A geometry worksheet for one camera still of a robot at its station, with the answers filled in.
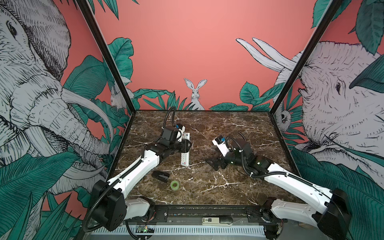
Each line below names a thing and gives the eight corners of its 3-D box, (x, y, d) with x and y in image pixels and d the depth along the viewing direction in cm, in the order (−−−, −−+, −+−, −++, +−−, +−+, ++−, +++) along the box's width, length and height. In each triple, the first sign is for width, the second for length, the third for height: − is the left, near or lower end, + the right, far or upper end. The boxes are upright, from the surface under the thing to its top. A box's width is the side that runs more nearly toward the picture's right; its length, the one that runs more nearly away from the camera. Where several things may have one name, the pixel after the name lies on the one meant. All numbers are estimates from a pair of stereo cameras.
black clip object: (151, 177, 88) (150, 175, 86) (155, 169, 92) (154, 167, 89) (166, 183, 86) (165, 181, 84) (170, 174, 90) (170, 172, 87)
